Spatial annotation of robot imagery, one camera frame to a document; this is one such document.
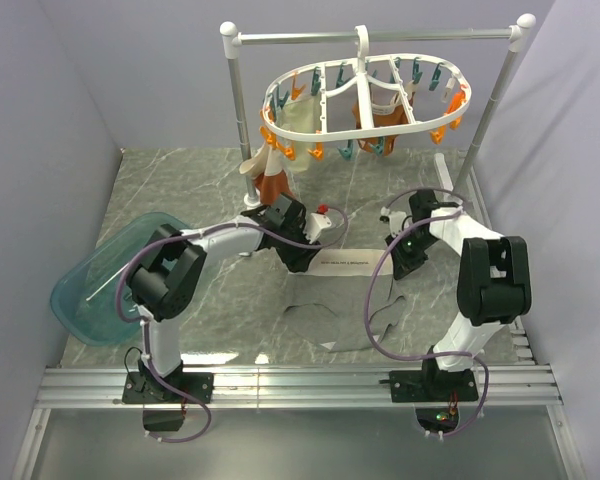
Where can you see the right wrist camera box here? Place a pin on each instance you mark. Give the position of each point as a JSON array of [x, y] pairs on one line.
[[397, 221]]

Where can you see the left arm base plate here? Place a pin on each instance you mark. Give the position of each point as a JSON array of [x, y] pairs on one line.
[[143, 388]]

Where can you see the orange underwear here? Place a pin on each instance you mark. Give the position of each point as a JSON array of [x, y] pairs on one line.
[[386, 115], [266, 169]]

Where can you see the teal clip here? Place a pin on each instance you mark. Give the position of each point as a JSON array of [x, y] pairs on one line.
[[347, 152], [377, 147]]

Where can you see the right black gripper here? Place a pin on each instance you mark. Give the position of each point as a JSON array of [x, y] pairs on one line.
[[402, 264]]

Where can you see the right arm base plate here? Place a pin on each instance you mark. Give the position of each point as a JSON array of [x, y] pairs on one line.
[[410, 386]]

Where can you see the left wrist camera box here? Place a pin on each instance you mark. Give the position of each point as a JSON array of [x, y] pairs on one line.
[[316, 224]]

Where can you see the orange underwear on right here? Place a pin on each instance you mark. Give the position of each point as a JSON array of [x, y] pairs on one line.
[[386, 115]]

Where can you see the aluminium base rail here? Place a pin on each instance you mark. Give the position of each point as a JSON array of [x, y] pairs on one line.
[[337, 385]]

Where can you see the white oval clip hanger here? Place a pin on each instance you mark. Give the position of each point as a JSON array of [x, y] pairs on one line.
[[362, 74]]

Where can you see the orange clip front right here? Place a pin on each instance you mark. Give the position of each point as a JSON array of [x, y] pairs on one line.
[[437, 135]]

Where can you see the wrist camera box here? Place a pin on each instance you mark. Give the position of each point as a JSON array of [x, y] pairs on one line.
[[316, 224], [397, 221]]

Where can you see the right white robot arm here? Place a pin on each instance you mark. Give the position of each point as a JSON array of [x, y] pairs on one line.
[[493, 284]]

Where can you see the grey underwear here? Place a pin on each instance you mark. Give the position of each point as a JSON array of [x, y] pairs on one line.
[[324, 305]]

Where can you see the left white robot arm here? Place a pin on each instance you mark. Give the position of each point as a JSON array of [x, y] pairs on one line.
[[164, 276]]

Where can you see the orange clip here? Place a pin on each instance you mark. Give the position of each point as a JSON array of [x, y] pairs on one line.
[[437, 135], [316, 151]]

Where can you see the orange clip front left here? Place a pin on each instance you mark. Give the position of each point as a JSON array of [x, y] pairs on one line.
[[316, 151]]

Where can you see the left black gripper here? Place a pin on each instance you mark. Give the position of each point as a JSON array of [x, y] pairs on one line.
[[299, 260]]

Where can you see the teal plastic basin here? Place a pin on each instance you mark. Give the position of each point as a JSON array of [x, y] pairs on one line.
[[83, 300]]

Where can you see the orange underwear on left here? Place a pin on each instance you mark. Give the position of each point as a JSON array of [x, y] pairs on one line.
[[266, 169]]

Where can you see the cream underwear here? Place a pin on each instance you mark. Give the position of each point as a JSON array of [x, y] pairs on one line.
[[300, 115]]

